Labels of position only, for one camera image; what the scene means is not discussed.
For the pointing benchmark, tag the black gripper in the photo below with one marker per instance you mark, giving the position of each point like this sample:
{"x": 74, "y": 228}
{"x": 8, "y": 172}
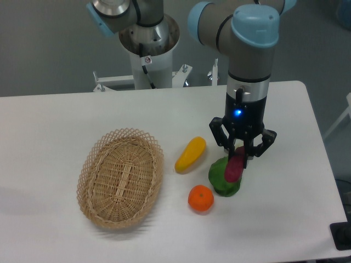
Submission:
{"x": 242, "y": 120}

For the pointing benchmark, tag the purple sweet potato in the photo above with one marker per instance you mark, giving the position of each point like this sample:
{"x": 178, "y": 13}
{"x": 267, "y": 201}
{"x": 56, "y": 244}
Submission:
{"x": 235, "y": 166}

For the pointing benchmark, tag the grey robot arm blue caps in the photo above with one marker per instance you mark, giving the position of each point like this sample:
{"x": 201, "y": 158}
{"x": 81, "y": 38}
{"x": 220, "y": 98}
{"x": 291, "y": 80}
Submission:
{"x": 244, "y": 31}

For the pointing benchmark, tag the woven wicker basket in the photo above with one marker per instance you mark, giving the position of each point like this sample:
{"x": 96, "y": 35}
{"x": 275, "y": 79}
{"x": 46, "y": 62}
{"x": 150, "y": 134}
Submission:
{"x": 120, "y": 179}

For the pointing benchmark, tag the green cabbage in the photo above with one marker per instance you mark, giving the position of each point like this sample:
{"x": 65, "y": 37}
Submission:
{"x": 217, "y": 180}

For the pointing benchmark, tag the yellow mango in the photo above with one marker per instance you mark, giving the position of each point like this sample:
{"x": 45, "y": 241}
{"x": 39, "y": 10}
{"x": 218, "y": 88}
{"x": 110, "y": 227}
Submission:
{"x": 192, "y": 152}

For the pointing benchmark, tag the orange tangerine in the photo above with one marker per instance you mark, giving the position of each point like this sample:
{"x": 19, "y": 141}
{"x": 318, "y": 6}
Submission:
{"x": 200, "y": 198}

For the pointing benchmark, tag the white frame right edge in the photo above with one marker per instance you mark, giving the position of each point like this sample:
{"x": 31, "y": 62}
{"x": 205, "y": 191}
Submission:
{"x": 341, "y": 120}

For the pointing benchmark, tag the black table clamp mount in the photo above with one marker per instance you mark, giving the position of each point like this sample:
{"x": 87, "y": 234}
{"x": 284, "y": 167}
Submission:
{"x": 341, "y": 235}

